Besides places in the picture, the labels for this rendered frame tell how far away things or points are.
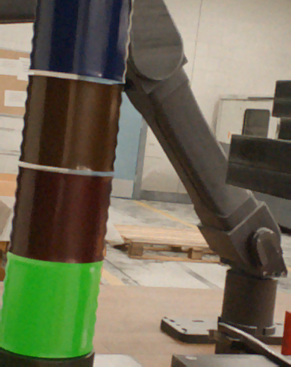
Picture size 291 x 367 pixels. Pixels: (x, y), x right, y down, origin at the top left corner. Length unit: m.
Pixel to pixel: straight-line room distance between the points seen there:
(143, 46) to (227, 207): 0.22
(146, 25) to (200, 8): 11.39
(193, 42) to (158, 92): 11.28
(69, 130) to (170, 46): 0.56
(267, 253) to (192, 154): 0.15
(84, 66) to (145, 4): 0.54
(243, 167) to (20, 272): 0.27
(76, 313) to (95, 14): 0.11
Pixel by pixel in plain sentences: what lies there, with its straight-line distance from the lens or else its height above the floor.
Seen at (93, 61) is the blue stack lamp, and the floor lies 1.16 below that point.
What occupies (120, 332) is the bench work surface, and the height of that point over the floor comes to 0.90.
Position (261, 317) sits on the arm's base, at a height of 0.93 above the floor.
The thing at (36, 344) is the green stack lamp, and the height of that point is 1.06.
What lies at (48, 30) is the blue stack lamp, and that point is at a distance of 0.31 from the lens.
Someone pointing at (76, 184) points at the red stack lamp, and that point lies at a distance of 0.30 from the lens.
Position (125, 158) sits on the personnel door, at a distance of 11.81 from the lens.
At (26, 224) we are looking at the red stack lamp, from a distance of 0.31.
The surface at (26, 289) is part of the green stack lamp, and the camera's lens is 0.31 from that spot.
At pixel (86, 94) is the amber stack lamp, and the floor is 1.15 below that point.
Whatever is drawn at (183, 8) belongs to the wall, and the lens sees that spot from 12.12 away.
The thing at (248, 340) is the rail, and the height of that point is 0.99.
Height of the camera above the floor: 1.14
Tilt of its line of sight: 3 degrees down
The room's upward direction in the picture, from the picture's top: 7 degrees clockwise
